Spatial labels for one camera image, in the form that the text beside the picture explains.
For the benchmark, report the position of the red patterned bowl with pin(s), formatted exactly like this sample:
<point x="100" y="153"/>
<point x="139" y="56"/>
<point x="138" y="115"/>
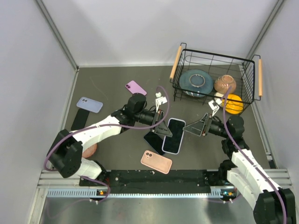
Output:
<point x="89" y="151"/>

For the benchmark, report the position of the dark blue phone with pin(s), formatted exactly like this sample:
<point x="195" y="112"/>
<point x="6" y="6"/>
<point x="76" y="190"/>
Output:
<point x="155" y="141"/>

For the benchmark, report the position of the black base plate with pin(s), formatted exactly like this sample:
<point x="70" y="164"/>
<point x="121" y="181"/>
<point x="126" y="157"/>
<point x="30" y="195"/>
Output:
<point x="176" y="181"/>

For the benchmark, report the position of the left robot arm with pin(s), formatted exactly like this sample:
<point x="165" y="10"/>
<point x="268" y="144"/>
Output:
<point x="66" y="152"/>

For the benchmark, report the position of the pink phone case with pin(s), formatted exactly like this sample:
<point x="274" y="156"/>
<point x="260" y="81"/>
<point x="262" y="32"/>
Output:
<point x="156" y="162"/>

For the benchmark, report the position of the lavender case at left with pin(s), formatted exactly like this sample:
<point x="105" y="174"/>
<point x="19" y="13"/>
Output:
<point x="89" y="105"/>

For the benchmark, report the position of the black phone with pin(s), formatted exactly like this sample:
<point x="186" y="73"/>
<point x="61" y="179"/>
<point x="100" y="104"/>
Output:
<point x="174" y="135"/>
<point x="80" y="119"/>

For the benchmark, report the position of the white slotted cable duct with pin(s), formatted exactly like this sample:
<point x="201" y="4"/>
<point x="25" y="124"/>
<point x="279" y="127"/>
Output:
<point x="96" y="193"/>

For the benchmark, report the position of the brown ceramic bowl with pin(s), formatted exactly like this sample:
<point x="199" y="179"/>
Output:
<point x="225" y="82"/>

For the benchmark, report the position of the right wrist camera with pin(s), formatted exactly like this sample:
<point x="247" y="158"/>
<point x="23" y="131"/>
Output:
<point x="215" y="105"/>

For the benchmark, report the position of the yellow bowl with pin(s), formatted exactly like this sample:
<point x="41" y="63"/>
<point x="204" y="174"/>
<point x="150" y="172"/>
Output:
<point x="234" y="104"/>

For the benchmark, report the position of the black wire basket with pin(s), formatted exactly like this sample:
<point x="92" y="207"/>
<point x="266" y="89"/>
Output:
<point x="248" y="73"/>

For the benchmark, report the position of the magenta phone case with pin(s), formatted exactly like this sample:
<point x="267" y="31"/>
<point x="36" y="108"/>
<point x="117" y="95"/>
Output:
<point x="134" y="87"/>

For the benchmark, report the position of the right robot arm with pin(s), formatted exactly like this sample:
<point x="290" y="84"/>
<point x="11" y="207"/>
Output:
<point x="271" y="204"/>

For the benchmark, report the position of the blue ceramic plate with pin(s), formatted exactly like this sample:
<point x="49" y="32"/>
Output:
<point x="196" y="83"/>

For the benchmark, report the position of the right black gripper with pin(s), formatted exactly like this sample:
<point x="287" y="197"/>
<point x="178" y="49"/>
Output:
<point x="201" y="127"/>

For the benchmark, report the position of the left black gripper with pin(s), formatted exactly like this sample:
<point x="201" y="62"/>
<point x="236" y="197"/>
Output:
<point x="162" y="129"/>

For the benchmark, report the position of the white small dish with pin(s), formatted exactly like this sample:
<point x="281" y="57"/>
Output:
<point x="218" y="95"/>

